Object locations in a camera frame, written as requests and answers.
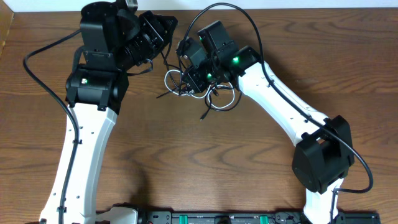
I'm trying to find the black usb cable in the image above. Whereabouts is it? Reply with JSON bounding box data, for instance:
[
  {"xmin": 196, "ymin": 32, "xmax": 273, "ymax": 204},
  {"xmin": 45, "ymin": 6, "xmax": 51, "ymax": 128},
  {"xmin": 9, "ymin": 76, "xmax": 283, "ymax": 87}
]
[
  {"xmin": 160, "ymin": 18, "xmax": 187, "ymax": 96},
  {"xmin": 155, "ymin": 82, "xmax": 243, "ymax": 121}
]

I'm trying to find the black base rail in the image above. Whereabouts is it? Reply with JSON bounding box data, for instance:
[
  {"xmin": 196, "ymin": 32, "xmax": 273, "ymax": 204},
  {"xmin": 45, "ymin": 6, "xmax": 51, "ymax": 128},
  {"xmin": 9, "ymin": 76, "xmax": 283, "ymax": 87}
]
[{"xmin": 137, "ymin": 210, "xmax": 381, "ymax": 224}]

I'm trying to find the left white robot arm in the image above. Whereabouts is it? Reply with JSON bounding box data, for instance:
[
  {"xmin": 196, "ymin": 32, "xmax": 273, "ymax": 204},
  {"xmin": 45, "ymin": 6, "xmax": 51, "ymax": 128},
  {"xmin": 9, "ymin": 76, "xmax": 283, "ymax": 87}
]
[{"xmin": 39, "ymin": 1, "xmax": 178, "ymax": 223}]

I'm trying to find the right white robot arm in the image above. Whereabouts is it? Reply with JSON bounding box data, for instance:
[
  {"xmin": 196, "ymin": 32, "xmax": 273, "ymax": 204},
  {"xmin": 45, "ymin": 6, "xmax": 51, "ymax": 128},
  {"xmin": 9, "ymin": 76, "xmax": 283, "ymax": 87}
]
[{"xmin": 182, "ymin": 46, "xmax": 354, "ymax": 223}]

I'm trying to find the white usb cable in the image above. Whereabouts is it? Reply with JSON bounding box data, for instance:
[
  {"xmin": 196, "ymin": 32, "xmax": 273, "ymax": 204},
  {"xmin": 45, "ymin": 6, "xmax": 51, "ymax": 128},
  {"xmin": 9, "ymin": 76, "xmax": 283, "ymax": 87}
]
[{"xmin": 164, "ymin": 68, "xmax": 236, "ymax": 110}]

